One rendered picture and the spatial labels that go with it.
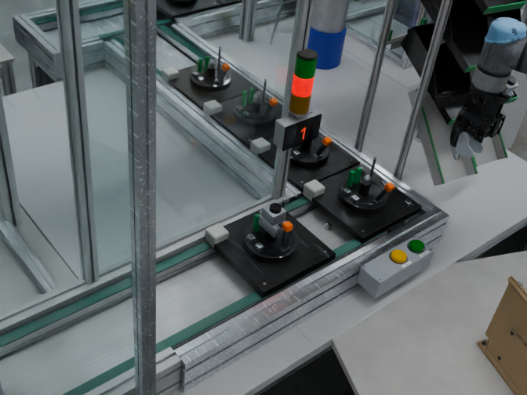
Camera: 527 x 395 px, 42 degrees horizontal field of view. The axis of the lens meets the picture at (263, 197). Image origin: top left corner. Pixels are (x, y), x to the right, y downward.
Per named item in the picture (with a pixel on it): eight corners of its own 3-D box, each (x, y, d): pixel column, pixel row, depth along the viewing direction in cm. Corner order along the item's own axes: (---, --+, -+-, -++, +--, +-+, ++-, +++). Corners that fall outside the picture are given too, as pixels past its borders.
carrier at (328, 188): (420, 211, 195) (431, 176, 187) (361, 244, 182) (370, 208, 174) (360, 167, 208) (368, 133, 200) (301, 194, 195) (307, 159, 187)
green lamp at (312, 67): (318, 76, 165) (321, 57, 162) (303, 81, 162) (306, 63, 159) (305, 67, 168) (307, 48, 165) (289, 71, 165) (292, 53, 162)
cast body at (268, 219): (287, 231, 171) (291, 210, 167) (274, 238, 169) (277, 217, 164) (266, 213, 176) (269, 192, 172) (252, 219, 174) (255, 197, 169)
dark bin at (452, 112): (482, 116, 192) (498, 101, 186) (447, 125, 187) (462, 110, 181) (434, 37, 201) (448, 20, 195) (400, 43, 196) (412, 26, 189)
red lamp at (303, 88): (315, 93, 168) (318, 76, 165) (300, 99, 166) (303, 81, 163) (302, 85, 171) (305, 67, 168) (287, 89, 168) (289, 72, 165)
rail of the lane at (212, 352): (440, 240, 200) (450, 212, 193) (183, 392, 152) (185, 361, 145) (426, 230, 203) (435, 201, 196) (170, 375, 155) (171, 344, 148)
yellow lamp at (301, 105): (312, 111, 172) (315, 94, 168) (297, 117, 169) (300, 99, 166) (299, 102, 174) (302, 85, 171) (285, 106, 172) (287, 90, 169)
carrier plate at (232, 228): (335, 259, 176) (336, 252, 175) (262, 298, 164) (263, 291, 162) (275, 207, 190) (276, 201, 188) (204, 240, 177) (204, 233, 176)
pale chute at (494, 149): (497, 160, 212) (508, 157, 208) (465, 169, 206) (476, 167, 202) (472, 72, 212) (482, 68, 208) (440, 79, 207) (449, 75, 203)
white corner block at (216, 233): (228, 243, 177) (230, 232, 174) (214, 250, 174) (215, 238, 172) (218, 233, 179) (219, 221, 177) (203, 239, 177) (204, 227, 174)
